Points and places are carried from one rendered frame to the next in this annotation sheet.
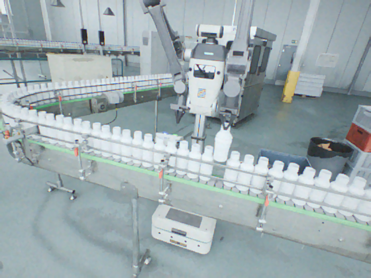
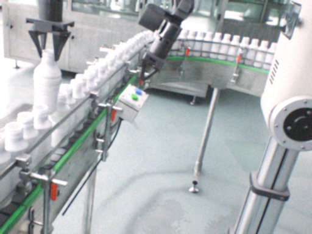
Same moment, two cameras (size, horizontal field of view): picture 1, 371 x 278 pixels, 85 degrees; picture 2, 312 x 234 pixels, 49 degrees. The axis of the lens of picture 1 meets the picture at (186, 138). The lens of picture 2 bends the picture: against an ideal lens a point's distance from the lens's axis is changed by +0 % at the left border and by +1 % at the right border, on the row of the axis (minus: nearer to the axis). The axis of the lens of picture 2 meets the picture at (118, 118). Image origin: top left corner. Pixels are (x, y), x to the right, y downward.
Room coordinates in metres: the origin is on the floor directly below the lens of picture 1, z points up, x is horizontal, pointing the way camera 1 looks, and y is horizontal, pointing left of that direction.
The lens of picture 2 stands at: (0.97, -0.98, 1.51)
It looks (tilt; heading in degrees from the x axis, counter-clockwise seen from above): 24 degrees down; 88
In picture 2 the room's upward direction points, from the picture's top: 7 degrees clockwise
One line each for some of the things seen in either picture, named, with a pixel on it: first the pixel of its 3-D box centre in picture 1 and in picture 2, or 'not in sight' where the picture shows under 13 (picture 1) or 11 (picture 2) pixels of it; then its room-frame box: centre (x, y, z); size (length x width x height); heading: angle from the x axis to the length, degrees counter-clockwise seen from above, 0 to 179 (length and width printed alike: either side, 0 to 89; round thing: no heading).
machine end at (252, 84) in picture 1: (231, 75); not in sight; (5.26, -0.94, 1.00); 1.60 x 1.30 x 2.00; 147
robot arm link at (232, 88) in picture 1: (235, 77); not in sight; (0.76, -0.15, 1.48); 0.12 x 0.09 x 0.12; 166
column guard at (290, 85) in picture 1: (289, 86); not in sight; (7.77, -3.58, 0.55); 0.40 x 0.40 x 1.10; 75
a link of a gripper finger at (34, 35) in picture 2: (227, 118); (47, 40); (0.79, -0.16, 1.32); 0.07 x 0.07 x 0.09; 76
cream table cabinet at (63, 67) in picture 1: (83, 83); not in sight; (4.63, 2.44, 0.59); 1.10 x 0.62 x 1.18; 147
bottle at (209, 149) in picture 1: (207, 163); (59, 119); (0.82, -0.10, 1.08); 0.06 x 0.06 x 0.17
